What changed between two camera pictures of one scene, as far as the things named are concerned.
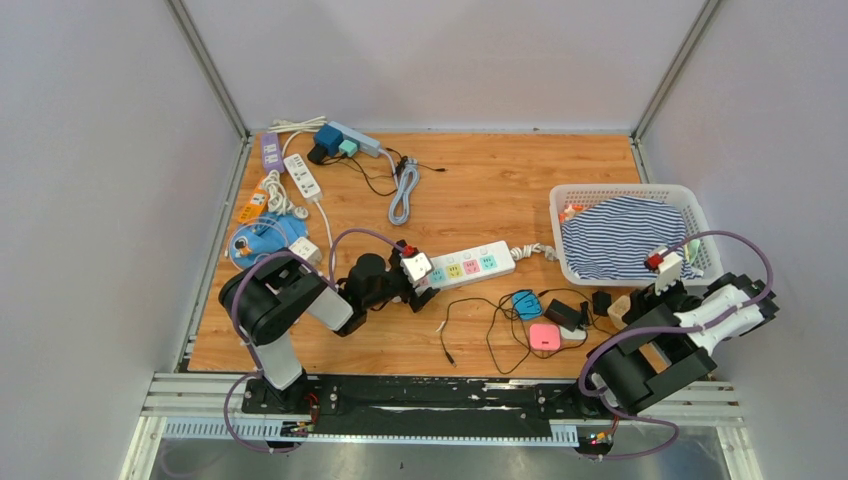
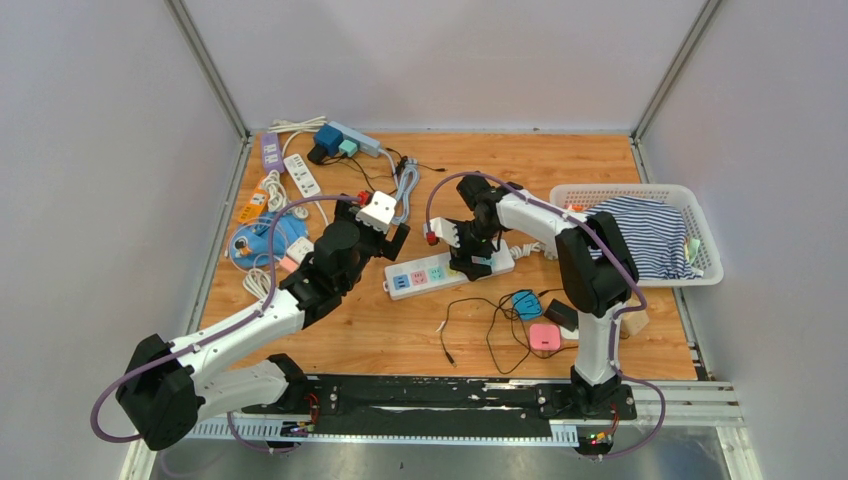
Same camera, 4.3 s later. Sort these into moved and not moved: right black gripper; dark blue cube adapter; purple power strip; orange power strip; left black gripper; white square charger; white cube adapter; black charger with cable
Moved: right black gripper; left black gripper
Not moved: black charger with cable; white square charger; white cube adapter; orange power strip; purple power strip; dark blue cube adapter
